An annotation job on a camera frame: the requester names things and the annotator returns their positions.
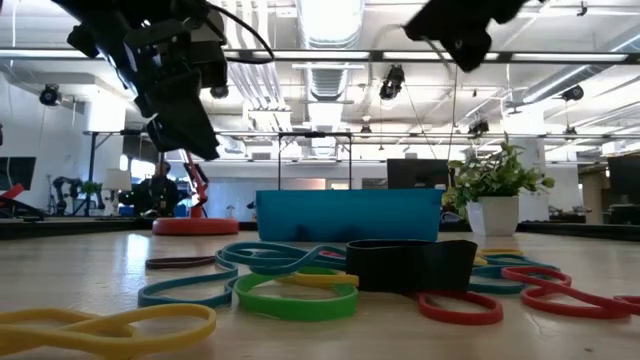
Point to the black monitor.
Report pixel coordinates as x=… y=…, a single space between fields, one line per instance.
x=17 y=172
x=417 y=175

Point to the wide black rubber band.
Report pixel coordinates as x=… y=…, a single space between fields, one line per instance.
x=410 y=267

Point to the black metal stand frame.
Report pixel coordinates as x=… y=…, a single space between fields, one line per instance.
x=315 y=134

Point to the black ceiling light rail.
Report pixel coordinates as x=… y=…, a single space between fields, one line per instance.
x=375 y=55

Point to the green plant in white pot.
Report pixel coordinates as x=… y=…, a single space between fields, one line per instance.
x=495 y=215

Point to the brown rubber band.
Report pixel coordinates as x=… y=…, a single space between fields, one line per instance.
x=180 y=262

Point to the black aluminium table frame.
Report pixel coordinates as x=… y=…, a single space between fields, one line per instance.
x=75 y=227

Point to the red background object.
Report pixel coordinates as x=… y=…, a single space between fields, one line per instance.
x=12 y=191

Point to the white table lamp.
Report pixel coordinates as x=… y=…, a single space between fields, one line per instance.
x=116 y=180

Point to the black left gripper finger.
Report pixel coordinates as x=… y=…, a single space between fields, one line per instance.
x=182 y=120

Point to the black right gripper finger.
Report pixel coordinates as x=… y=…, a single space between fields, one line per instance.
x=435 y=25

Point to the teal twisted rubber band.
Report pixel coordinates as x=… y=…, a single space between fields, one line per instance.
x=235 y=255

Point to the blue plastic bin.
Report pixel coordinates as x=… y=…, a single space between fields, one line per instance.
x=350 y=215

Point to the black ceiling spotlight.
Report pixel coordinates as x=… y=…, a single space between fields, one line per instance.
x=220 y=92
x=50 y=95
x=478 y=127
x=573 y=93
x=392 y=82

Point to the black background robot arm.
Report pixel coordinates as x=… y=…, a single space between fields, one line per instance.
x=62 y=185

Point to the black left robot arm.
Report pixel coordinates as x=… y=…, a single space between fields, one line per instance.
x=100 y=7

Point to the yellow twisted rubber band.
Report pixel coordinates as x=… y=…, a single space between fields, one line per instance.
x=210 y=320

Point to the red twisted rubber band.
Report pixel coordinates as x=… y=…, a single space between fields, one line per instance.
x=565 y=310

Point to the green rubber band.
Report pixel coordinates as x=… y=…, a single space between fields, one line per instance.
x=295 y=310

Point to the person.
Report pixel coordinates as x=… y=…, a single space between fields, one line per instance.
x=159 y=195

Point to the black background table frame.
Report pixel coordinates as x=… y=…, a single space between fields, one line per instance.
x=92 y=165

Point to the red desk lamp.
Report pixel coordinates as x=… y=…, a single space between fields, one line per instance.
x=195 y=226

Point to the red round rubber band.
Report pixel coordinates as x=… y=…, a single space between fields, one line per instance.
x=460 y=317

